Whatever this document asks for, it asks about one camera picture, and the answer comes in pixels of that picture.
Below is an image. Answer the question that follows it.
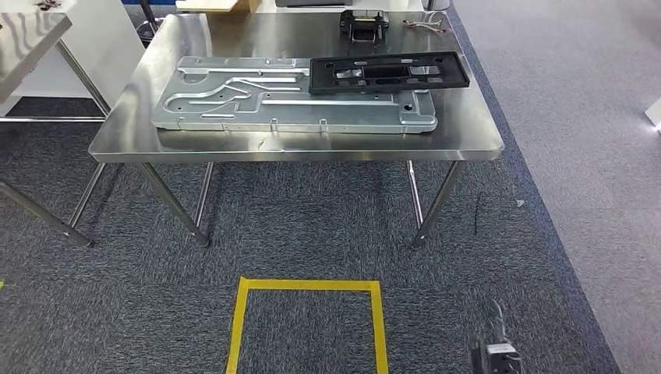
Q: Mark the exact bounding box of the black plastic plate bracket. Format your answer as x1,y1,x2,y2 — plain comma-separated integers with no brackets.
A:
308,50,471,96

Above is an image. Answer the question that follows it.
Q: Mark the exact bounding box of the stainless steel workbench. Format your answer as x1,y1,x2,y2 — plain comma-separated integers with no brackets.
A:
87,11,506,252

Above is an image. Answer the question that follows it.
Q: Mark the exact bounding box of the stamped aluminium panel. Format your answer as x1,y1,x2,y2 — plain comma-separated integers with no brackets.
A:
150,55,439,136

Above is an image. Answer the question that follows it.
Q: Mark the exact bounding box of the black device with yellow label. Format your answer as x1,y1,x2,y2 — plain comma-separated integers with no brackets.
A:
339,9,391,45

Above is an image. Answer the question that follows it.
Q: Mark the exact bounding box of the yellow floor tape square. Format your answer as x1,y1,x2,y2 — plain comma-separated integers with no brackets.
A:
224,277,389,374

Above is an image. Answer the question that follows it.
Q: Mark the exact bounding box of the white flat carton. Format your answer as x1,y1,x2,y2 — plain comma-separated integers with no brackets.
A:
175,0,239,12

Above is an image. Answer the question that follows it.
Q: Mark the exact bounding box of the white panel corner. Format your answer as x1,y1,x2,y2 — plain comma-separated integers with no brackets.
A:
644,97,661,133

